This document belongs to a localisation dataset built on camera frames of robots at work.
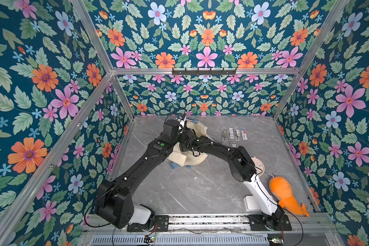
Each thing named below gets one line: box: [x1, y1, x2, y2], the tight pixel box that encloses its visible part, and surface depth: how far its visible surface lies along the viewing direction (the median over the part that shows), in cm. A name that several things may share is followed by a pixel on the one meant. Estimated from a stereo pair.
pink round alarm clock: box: [250, 156, 265, 177], surface depth 93 cm
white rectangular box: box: [243, 195, 262, 212], surface depth 77 cm
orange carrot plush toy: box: [269, 176, 311, 217], surface depth 78 cm
